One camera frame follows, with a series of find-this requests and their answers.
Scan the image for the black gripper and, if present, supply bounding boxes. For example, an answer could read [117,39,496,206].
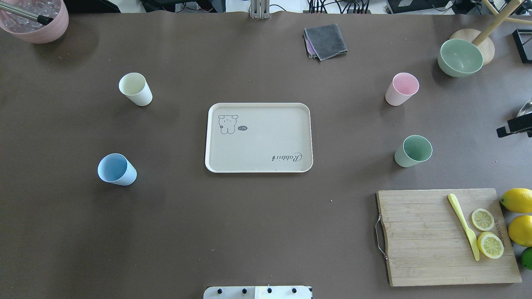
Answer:
[497,113,532,138]

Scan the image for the green cup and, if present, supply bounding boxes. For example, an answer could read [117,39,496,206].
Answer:
[394,135,433,168]

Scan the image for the pink cup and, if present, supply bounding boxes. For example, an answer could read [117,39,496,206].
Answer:
[384,72,420,106]

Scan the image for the cream cup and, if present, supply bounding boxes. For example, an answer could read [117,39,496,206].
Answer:
[118,72,153,106]

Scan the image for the blue cup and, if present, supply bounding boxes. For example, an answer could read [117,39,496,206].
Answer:
[97,153,137,186]

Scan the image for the cream rabbit tray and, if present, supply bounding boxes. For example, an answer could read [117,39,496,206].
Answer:
[204,103,313,173]

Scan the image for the metal scoop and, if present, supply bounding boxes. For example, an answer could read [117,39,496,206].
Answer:
[516,99,532,117]

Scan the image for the whole lemon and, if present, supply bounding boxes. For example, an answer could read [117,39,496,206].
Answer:
[508,215,532,248]
[500,189,532,213]

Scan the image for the green bowl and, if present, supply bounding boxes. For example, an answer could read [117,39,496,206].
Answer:
[437,39,484,78]

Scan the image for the wooden cup tree stand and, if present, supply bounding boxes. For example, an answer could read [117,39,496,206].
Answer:
[450,0,532,65]

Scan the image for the yellow plastic knife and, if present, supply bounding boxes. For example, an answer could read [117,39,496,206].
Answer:
[447,193,480,261]

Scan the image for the green lime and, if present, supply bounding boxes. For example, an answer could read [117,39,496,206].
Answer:
[521,247,532,270]

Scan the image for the wooden cutting board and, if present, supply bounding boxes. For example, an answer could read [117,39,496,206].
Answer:
[376,189,521,287]

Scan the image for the grey folded cloth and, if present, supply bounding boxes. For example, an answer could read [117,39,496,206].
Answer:
[303,23,348,62]

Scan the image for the metal black-tipped muddler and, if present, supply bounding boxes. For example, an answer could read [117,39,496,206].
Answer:
[0,1,53,25]

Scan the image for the pink bowl with ice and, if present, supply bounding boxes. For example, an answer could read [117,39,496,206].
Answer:
[0,0,69,44]

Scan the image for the aluminium frame post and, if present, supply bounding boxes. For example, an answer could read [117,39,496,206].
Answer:
[249,0,270,20]

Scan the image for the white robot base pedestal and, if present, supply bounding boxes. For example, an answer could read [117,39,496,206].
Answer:
[203,285,313,299]

